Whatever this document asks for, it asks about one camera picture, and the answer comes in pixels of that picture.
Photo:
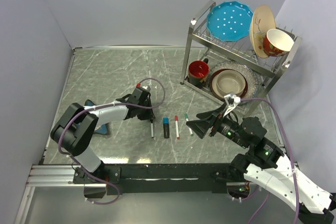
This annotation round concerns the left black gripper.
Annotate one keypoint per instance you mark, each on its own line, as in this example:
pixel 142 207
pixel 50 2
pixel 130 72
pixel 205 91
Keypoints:
pixel 149 115

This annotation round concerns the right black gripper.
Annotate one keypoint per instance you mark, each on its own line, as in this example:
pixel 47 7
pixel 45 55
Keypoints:
pixel 199 127

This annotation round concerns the white thin pen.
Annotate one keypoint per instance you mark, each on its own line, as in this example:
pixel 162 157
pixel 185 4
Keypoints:
pixel 152 130

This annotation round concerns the white green marker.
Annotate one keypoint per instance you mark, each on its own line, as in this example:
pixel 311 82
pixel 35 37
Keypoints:
pixel 190 131

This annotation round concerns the black blue highlighter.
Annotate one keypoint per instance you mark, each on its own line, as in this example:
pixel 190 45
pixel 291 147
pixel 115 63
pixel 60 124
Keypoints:
pixel 166 130

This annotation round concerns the white red acrylic marker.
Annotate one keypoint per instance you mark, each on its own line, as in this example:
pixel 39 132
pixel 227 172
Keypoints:
pixel 177 129

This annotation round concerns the blue pen cap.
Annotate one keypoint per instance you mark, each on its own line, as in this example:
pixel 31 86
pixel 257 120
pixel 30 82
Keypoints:
pixel 165 120

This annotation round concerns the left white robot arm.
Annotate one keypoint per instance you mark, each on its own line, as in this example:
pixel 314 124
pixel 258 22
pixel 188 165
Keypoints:
pixel 79 123

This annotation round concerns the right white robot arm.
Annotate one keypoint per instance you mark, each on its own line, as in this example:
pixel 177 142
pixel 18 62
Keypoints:
pixel 266 165

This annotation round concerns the red rimmed plate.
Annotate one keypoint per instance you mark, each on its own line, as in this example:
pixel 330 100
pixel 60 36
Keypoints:
pixel 211 84

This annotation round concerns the blue star dish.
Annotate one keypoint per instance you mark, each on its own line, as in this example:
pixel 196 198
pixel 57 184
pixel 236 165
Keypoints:
pixel 102 129

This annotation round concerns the beige bowl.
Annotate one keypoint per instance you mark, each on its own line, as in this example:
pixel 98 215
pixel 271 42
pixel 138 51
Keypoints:
pixel 229 82

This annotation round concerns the red black mug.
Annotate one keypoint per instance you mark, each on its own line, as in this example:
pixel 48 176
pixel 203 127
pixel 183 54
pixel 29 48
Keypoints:
pixel 198 72

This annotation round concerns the steel dish rack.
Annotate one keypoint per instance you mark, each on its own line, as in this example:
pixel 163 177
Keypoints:
pixel 268 70

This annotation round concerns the glass patterned plate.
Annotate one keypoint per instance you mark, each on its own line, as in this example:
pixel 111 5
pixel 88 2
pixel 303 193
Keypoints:
pixel 251 77

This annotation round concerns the black base bar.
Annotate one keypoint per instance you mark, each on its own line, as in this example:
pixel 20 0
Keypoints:
pixel 169 178

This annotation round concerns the blue polka dot plate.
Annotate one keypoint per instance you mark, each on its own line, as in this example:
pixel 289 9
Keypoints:
pixel 229 21

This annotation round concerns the red floral bowl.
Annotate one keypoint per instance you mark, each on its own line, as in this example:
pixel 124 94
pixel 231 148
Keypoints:
pixel 277 43

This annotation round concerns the cream floral plate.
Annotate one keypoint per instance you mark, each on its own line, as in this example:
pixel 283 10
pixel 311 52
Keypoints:
pixel 262 21

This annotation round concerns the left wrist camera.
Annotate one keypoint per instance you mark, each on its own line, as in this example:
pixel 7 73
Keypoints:
pixel 143 87

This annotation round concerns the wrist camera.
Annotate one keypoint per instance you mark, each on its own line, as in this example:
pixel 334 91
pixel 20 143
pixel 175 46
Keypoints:
pixel 232 101
pixel 143 87

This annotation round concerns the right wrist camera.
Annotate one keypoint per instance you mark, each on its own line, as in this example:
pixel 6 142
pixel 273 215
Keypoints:
pixel 232 101

